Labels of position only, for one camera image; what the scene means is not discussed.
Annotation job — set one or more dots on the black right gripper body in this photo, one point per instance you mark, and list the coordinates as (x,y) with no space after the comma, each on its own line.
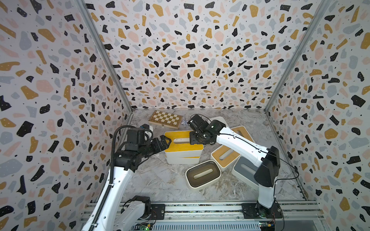
(195,130)

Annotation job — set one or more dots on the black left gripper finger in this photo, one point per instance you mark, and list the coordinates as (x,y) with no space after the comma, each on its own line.
(165,140)
(160,148)

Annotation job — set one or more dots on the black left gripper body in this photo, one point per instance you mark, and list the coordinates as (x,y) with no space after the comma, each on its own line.
(154,145)

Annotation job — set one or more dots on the yellow lid tissue box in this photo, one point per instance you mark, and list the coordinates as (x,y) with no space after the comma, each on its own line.
(180,146)
(183,160)

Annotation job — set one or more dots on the light bamboo lid tissue box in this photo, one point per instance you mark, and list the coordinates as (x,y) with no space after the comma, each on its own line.
(242,131)

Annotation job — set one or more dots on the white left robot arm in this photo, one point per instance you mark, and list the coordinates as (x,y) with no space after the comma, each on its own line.
(107,214)

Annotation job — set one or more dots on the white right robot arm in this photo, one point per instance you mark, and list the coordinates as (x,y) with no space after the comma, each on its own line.
(265,159)

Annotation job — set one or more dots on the white pink tissue box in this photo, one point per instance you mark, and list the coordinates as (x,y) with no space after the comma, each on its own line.
(221,119)

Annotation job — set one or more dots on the dark brown lid tissue box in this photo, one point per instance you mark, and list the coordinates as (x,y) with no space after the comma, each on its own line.
(203,175)

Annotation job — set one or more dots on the grey lid tissue box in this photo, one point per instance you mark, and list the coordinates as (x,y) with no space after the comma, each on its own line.
(244,171)

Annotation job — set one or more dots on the wooden chess board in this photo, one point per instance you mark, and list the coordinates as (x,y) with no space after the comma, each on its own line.
(165,119)

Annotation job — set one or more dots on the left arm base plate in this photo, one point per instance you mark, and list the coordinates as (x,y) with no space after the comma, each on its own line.
(146,211)

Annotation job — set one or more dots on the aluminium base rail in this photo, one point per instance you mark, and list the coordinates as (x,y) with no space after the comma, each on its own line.
(227,216)

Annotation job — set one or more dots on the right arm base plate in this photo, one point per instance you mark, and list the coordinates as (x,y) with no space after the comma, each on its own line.
(255,210)

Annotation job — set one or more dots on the left corner aluminium post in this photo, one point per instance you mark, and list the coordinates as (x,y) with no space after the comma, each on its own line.
(101,49)

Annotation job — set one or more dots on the corner aluminium post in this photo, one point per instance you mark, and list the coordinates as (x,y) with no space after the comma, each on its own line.
(319,13)
(101,49)

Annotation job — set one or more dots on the right corner aluminium post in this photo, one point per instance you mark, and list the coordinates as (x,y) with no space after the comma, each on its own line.
(319,13)

